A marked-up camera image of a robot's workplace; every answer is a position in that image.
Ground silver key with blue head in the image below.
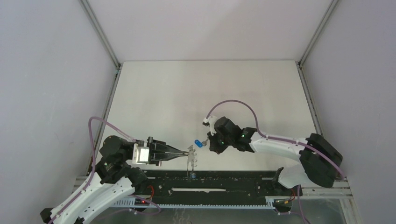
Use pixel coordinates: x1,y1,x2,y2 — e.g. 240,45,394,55
194,139,209,148

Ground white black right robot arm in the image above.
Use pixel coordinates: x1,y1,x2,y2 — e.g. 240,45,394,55
203,116,343,195

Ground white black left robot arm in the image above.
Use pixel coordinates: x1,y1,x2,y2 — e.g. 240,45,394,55
40,135,188,224

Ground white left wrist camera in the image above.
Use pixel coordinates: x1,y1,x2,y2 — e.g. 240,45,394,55
132,143,150,164

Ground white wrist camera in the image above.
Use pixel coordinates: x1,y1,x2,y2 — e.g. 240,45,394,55
132,143,150,164
203,115,218,136

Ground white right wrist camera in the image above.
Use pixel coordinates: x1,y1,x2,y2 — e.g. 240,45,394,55
203,115,218,136

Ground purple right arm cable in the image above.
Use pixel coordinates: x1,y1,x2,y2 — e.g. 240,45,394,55
205,99,346,180

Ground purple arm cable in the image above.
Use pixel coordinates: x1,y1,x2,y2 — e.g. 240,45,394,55
205,99,346,180
48,117,143,224

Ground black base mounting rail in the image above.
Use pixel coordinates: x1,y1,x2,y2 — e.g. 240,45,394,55
105,169,304,208

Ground aluminium frame rail left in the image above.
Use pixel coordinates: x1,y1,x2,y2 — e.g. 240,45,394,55
78,0,123,155

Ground aluminium frame rail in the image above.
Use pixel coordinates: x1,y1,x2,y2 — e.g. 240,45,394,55
296,0,341,135
78,0,123,155

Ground aluminium frame rail right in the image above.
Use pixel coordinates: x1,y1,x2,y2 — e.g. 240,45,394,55
296,0,341,135

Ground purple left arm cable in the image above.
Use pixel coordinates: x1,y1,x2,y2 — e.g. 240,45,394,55
48,117,143,224

